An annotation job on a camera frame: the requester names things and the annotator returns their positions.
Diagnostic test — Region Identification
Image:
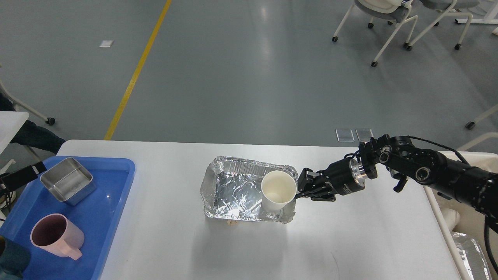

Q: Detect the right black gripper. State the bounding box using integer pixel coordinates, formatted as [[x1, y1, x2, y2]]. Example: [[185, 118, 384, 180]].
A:
[[296, 157, 377, 202]]

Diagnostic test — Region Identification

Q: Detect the cream paper cup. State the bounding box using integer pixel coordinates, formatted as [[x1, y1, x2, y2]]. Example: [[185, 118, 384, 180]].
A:
[[260, 170, 297, 212]]

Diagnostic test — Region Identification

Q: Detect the aluminium foil tray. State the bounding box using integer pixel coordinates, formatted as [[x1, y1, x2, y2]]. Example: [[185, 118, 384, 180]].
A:
[[200, 156, 298, 224]]

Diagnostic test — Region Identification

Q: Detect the steel rectangular container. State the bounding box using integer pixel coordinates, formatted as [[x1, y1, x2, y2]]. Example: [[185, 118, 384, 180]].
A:
[[40, 157, 97, 206]]

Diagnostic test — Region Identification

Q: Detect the pink mug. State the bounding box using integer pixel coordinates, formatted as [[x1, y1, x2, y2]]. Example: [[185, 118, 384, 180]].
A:
[[30, 213, 85, 260]]

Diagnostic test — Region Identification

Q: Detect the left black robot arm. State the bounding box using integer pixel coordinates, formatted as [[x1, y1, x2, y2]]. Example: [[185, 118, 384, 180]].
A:
[[0, 162, 47, 195]]

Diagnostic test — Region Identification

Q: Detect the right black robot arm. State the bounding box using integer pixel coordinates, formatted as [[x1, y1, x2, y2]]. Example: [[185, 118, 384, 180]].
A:
[[295, 135, 498, 269]]

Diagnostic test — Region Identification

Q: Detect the left floor outlet plate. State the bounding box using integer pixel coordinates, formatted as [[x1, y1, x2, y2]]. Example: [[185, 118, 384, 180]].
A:
[[335, 129, 355, 142]]

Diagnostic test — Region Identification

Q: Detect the floor outlet plate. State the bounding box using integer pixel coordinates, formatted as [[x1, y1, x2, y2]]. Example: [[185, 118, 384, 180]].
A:
[[335, 129, 355, 142], [355, 129, 375, 142]]

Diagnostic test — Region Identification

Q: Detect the right floor outlet plate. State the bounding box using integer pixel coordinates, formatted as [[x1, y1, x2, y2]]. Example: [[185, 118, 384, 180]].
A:
[[355, 129, 375, 142]]

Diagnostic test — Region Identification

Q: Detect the paper cup in bin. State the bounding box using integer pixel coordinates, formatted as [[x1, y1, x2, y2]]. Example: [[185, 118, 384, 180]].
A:
[[440, 208, 461, 231]]

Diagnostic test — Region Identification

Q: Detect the beige plastic bin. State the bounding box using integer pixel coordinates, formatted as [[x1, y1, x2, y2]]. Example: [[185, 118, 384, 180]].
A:
[[422, 151, 498, 280]]

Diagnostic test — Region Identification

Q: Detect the foil tray in bin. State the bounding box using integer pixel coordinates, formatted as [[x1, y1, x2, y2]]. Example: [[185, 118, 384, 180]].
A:
[[451, 231, 492, 280]]

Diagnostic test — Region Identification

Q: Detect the chair leg with caster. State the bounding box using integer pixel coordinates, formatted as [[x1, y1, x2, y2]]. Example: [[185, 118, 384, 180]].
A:
[[464, 104, 498, 130]]

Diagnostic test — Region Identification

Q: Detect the white office chair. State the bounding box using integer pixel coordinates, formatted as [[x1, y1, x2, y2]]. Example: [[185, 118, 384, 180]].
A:
[[403, 0, 482, 51], [331, 0, 422, 68]]

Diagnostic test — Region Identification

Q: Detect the blue plastic tray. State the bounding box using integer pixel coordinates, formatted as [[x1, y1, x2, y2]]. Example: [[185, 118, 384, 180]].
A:
[[1, 157, 135, 280]]

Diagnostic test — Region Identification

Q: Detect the small white floor plate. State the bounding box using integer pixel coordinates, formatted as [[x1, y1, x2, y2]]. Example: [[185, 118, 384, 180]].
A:
[[98, 40, 114, 48]]

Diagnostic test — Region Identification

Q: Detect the person in dark jeans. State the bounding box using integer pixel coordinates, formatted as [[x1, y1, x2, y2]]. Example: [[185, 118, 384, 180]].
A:
[[0, 93, 67, 154]]

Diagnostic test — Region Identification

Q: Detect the black white sneaker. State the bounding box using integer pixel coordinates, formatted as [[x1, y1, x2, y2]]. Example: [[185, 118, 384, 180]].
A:
[[0, 191, 17, 209]]

